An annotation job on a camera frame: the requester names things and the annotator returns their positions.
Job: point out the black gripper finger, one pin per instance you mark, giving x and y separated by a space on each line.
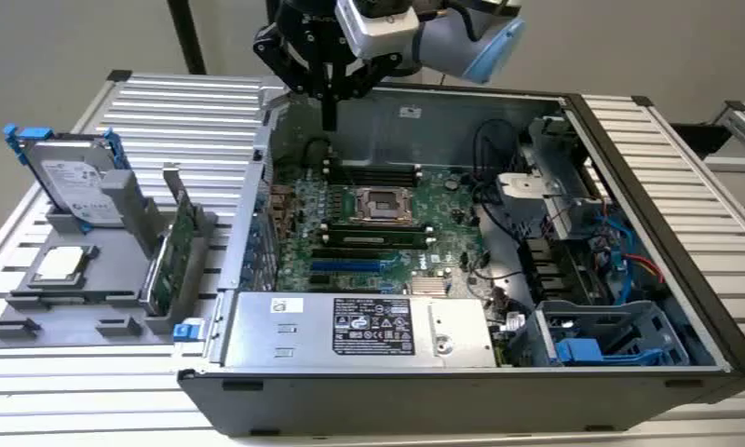
366 77
282 56

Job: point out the green graphics card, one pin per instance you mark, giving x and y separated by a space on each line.
182 242

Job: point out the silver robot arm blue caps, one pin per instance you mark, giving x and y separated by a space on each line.
472 51

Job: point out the black metal pole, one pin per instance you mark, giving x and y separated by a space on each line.
186 37

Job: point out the black RAM slots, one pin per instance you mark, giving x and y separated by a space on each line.
376 174

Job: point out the black table corner cap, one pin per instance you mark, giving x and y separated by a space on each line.
120 76
641 100

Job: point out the CPU socket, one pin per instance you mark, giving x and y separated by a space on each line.
378 205

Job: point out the green motherboard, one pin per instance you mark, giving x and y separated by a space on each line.
441 223

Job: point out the green RAM stick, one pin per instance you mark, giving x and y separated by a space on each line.
68 294
372 239

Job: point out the silver metal drive cage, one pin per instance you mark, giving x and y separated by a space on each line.
547 186

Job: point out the blue expansion slot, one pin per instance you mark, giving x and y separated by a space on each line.
344 267

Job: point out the hard disk in blue carrier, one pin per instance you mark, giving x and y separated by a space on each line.
68 177

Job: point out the silver finned heat sink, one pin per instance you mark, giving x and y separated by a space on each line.
429 286

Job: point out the grey parts rack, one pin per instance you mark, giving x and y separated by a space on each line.
117 274

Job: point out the silver CPU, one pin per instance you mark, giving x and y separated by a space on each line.
65 263

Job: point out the silver power supply unit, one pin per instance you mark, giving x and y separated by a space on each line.
285 344

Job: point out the blue plastic case latch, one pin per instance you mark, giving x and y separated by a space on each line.
185 331

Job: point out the blue disk bay latch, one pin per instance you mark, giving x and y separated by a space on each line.
579 350

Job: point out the grey disk bay cage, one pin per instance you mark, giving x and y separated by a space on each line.
645 316

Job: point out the black open PC case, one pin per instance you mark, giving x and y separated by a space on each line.
409 400

